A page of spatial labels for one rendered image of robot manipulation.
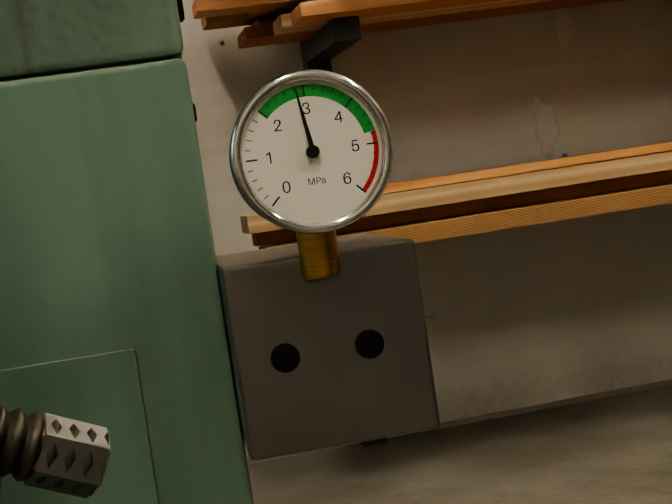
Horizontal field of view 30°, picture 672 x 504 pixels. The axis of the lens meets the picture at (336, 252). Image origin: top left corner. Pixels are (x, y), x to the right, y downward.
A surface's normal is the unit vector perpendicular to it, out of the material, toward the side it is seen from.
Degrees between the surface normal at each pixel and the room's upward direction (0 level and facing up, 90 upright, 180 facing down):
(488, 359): 90
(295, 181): 90
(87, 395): 90
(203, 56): 90
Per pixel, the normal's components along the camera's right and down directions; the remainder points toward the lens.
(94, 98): 0.14, 0.04
